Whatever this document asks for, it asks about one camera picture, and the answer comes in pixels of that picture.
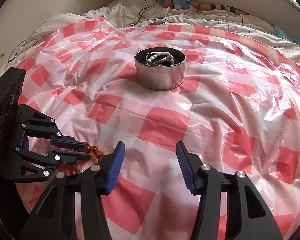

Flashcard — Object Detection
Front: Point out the white striped duvet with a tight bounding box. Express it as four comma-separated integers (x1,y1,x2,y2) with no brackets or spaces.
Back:
0,0,300,77

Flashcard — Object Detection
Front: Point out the black phone on bed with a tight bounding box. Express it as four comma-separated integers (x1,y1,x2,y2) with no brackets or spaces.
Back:
149,21,165,26

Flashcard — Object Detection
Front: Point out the round metal tin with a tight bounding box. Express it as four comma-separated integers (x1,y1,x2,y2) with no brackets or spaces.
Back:
134,47,186,91

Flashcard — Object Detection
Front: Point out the blue plastic bag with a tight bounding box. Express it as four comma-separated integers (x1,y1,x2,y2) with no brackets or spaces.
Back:
272,25,300,46

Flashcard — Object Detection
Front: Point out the striped pillow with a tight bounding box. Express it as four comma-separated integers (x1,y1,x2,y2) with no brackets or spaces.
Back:
191,2,250,15

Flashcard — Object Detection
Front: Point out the white bead bracelet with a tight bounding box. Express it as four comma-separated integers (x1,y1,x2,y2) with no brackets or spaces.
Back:
146,51,178,67

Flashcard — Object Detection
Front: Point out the black charger cable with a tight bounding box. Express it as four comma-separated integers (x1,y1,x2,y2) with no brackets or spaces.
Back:
131,0,176,28

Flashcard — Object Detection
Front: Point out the pink checkered plastic sheet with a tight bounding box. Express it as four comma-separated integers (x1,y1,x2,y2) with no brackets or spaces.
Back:
13,18,300,239

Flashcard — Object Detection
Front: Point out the amber bead bracelet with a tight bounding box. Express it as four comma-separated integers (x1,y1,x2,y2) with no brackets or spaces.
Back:
62,144,111,176

